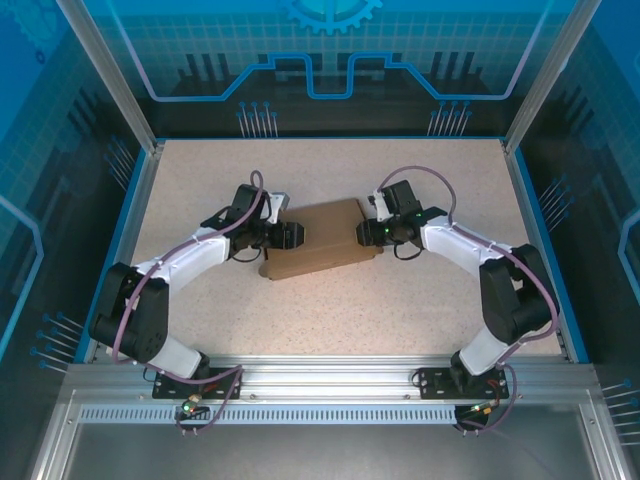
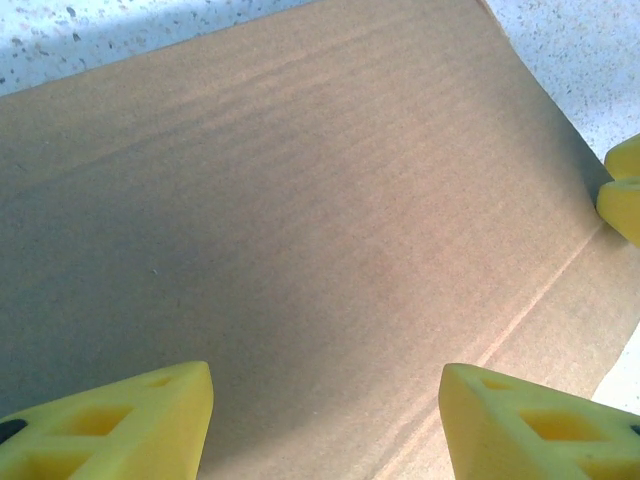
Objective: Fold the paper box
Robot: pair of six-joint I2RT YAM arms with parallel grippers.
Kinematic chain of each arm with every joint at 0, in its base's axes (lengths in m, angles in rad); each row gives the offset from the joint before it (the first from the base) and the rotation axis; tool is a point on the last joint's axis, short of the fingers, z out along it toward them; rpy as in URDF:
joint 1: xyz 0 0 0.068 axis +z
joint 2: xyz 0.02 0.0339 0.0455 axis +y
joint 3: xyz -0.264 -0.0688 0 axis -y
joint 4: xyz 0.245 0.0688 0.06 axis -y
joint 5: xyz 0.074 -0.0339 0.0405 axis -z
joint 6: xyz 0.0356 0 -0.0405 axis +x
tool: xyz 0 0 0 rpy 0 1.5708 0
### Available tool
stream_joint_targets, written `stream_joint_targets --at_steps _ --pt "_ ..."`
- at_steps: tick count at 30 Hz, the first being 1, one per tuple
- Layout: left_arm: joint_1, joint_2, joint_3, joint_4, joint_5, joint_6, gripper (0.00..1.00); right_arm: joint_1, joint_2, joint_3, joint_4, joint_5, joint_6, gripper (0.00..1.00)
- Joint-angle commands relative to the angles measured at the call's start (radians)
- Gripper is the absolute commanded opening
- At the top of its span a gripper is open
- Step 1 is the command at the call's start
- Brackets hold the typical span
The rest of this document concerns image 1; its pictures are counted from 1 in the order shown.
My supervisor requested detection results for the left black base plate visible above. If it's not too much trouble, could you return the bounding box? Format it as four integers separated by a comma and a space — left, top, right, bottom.
152, 367, 244, 400

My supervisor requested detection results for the right aluminium frame post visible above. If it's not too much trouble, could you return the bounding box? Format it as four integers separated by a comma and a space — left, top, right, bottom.
502, 0, 604, 154

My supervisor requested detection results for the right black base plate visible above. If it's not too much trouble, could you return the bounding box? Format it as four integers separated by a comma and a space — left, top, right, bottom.
417, 367, 509, 400

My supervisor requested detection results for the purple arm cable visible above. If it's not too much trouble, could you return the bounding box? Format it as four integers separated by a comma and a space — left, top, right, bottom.
110, 169, 266, 436
375, 165, 560, 434

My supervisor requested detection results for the left aluminium side rail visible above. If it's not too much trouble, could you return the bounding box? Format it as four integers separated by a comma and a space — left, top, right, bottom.
82, 142, 166, 364

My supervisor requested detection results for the cable connector with light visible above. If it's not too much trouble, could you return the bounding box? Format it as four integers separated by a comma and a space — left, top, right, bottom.
180, 394, 209, 420
457, 398, 504, 420

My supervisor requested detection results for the brown cardboard paper box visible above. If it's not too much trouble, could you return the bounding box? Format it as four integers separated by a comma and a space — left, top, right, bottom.
259, 198, 384, 281

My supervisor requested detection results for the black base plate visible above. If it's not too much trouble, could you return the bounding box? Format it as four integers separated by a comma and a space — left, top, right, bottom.
152, 367, 244, 400
417, 367, 509, 400

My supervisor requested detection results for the aluminium side rail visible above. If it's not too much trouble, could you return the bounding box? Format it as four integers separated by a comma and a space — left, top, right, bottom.
501, 139, 574, 364
82, 142, 166, 364

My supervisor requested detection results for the left aluminium frame post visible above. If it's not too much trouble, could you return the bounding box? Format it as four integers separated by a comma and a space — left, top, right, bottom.
55, 0, 166, 154

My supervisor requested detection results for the right cable connector with light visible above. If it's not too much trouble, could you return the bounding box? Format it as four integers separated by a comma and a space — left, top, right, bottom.
457, 398, 504, 420

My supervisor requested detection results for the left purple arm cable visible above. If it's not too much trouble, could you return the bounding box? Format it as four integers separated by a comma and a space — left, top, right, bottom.
110, 169, 266, 436

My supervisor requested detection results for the slotted grey cable duct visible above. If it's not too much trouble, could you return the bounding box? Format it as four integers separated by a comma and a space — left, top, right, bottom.
78, 405, 459, 426

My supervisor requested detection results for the right aluminium side rail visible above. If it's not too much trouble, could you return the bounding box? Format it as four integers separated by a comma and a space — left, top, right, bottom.
501, 139, 574, 364

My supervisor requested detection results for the left cable connector with light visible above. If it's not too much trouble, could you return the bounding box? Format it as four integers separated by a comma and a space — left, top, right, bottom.
180, 394, 209, 420

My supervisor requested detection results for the aluminium cross beam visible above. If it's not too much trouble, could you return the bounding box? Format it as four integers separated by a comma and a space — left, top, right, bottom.
64, 355, 601, 407

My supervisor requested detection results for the aluminium frame post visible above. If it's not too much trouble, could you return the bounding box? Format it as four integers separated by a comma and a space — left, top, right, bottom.
55, 0, 166, 154
502, 0, 604, 154

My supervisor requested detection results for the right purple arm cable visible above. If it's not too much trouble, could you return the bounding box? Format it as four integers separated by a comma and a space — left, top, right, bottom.
375, 165, 560, 434

